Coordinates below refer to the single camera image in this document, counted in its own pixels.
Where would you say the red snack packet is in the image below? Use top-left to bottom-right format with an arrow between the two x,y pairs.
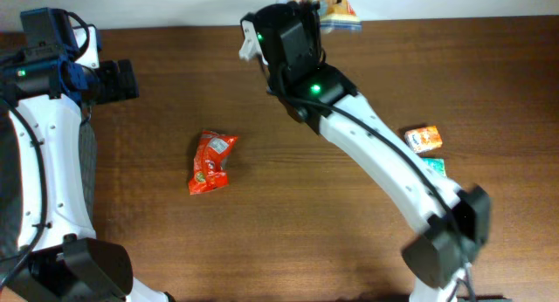
188,130 -> 238,195

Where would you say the cream chips bag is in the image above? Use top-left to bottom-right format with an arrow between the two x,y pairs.
290,0 -> 363,35

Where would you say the orange tissue pack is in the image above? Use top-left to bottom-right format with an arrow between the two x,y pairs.
404,126 -> 443,154

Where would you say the green tissue pack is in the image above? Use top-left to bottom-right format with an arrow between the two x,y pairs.
422,157 -> 447,177

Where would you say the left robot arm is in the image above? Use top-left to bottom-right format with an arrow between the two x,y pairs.
1,8 -> 170,301

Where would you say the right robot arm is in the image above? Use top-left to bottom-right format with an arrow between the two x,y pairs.
239,1 -> 492,301

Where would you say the grey plastic mesh basket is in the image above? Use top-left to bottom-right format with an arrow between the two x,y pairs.
1,123 -> 97,259

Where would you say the left black camera cable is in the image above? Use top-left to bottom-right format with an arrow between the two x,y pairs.
0,9 -> 93,290

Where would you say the black camera cable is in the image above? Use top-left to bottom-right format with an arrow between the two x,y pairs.
0,9 -> 93,290
257,52 -> 480,302

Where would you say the right black camera cable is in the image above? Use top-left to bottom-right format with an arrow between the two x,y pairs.
257,52 -> 480,302

